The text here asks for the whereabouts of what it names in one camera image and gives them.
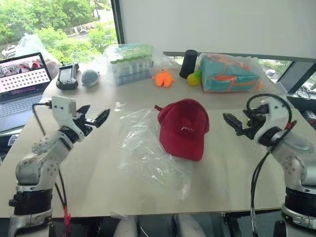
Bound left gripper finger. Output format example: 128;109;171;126
93;108;111;128
76;105;91;119

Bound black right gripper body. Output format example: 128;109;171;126
236;103;271;141

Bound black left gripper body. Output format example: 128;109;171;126
73;112;96;137

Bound red baseball cap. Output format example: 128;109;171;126
154;98;210;162

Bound large clear plastic bag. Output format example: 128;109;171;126
118;102;193;200

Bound clear bag around teal item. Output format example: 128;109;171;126
197;52;279;94

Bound teal and orange folded bag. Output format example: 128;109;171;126
199;55;264;93

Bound white plastic bag by window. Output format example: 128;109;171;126
14;33;61;72

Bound grey plush toy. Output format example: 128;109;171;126
81;69;100;87

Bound black handheld controller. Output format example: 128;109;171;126
56;63;79;90

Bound yellow-green pear toy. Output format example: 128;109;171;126
187;70;202;87

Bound clear box of green-capped tubes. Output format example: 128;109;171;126
103;43;154;86

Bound dark monitor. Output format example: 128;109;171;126
278;61;316;94

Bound grey open laptop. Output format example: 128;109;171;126
0;52;53;133

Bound orange plush toy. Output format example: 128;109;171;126
152;70;175;88

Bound black cylinder speaker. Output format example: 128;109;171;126
179;49;198;79

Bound crumpled clear plastic wrap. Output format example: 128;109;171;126
152;52;181;72

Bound white roller blind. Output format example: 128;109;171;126
119;0;316;62

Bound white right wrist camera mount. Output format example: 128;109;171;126
254;96;293;139

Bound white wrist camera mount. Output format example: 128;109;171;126
50;96;86;139
254;96;293;139

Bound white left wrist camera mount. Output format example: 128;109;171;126
50;96;86;139

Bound tangled black cables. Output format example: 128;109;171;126
296;85;316;100

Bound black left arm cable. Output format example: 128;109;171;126
33;103;72;237

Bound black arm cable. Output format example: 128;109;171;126
33;103;72;237
246;93;298;237

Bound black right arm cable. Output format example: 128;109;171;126
246;93;298;237

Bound black window frame post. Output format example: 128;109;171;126
110;0;125;45

